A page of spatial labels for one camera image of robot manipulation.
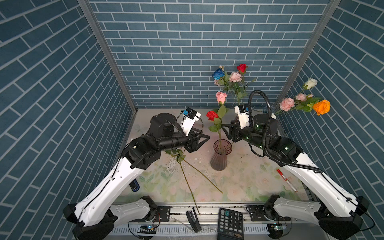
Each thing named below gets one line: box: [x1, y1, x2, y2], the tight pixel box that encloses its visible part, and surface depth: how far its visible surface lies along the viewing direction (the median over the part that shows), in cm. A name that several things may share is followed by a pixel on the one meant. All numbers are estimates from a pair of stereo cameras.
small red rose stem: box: [236, 63, 248, 77], surface depth 88 cm
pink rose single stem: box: [211, 91, 230, 150], surface depth 72 cm
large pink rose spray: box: [214, 71, 257, 106], surface depth 86 cm
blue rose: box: [212, 68, 225, 80], surface depth 82 cm
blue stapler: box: [129, 178, 140, 192], surface depth 83 cm
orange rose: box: [312, 99, 331, 116], surface depth 68 cm
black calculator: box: [217, 207, 244, 240], surface depth 71 cm
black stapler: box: [185, 207, 202, 233], surface depth 72 cm
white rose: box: [302, 78, 318, 92], surface depth 77 cm
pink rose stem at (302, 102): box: [274, 93, 320, 116], surface depth 82 cm
